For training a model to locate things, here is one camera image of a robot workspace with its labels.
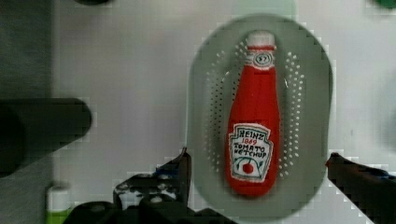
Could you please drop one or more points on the plush red ketchup bottle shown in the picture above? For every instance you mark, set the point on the plush red ketchup bottle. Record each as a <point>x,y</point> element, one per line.
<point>253,133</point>

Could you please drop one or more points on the green and white bottle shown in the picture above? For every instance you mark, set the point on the green and white bottle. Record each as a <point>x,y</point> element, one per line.
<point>58,205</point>

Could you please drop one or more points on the grey-green strainer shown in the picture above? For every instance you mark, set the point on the grey-green strainer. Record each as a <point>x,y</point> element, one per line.
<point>304,81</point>

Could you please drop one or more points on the black cylinder post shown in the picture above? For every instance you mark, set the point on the black cylinder post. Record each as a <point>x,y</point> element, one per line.
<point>31,129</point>

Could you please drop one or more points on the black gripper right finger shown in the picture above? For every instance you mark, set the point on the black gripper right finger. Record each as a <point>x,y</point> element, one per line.
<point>372,190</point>

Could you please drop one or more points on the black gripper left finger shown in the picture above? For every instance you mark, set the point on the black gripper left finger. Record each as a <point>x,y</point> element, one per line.
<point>160,197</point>

